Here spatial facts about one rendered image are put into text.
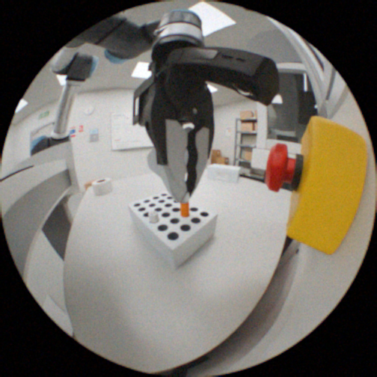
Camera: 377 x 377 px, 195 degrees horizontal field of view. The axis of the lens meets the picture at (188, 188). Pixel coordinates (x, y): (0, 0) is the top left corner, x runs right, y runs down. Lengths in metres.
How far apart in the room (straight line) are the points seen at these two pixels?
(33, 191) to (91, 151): 3.30
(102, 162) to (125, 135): 0.98
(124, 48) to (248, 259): 0.39
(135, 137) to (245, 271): 3.46
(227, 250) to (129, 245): 0.14
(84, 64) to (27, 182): 0.52
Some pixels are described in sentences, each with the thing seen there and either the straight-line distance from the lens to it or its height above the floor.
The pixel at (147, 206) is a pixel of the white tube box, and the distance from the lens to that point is 0.18.
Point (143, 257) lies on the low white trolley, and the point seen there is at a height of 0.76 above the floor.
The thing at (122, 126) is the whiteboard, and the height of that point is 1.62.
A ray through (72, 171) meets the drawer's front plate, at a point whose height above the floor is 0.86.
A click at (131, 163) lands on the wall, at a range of 3.44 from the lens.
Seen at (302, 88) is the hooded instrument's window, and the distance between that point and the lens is 0.69.
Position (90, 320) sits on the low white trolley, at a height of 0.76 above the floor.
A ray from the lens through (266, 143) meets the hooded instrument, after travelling 0.59.
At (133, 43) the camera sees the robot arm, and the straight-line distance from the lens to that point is 0.27.
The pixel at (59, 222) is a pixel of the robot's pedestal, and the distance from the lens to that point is 0.71.
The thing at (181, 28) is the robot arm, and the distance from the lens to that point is 0.20.
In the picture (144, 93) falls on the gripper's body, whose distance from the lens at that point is 0.15.
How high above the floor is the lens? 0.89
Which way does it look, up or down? 21 degrees down
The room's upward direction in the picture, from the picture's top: straight up
